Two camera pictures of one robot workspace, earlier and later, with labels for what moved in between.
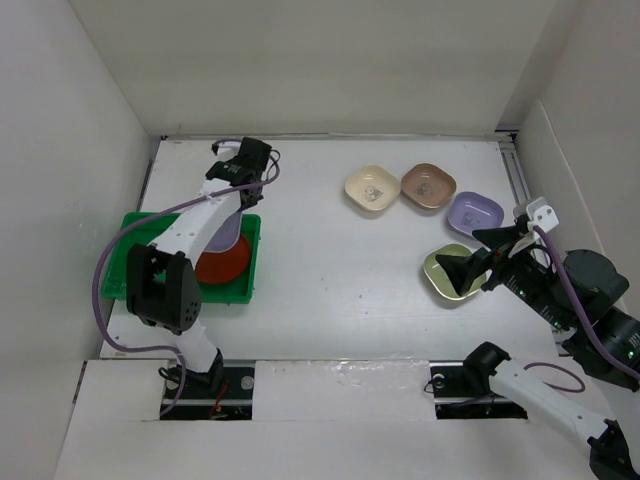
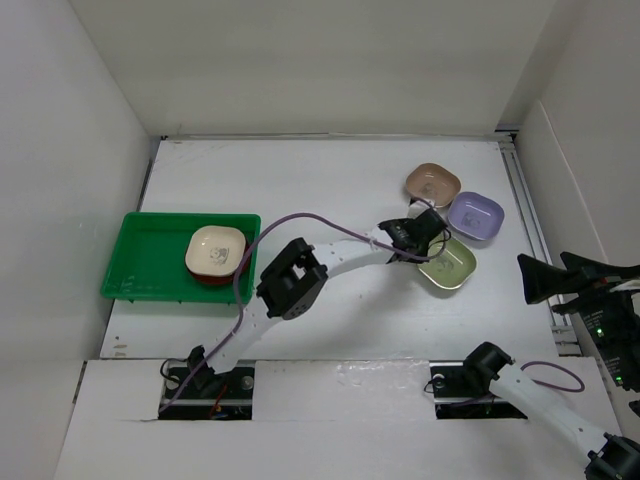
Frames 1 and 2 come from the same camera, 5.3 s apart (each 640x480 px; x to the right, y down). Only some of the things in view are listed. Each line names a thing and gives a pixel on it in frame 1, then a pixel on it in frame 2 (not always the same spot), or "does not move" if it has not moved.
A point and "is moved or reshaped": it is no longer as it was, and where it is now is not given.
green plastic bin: [242, 289] does not move
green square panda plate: [442, 279] is moved or reshaped
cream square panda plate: [372, 188] → [215, 251]
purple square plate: [471, 212] does not move
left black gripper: [250, 204] → [423, 250]
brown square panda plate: [428, 186] is moved or reshaped
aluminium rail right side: [508, 151] does not move
